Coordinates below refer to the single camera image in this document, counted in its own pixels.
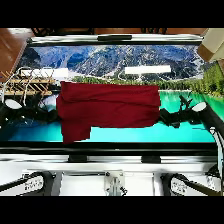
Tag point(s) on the silver frame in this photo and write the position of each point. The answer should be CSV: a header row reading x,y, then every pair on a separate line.
x,y
113,166

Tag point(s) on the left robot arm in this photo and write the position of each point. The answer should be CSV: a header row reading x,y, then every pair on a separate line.
x,y
20,113

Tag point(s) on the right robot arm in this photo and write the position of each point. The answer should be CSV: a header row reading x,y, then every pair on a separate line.
x,y
203,115

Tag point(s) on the red T-shirt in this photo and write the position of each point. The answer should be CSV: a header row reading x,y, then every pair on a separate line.
x,y
110,106

